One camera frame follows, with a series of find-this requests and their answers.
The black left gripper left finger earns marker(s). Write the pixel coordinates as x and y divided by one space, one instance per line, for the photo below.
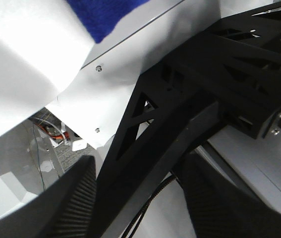
64 210

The blue towel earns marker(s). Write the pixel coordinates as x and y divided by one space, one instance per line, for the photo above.
100 17

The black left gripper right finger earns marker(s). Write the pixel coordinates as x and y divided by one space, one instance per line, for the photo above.
218 209

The black truss robot frame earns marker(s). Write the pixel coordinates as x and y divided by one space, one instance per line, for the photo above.
229 74

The white robot base panel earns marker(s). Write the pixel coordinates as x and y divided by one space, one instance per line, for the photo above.
48 59

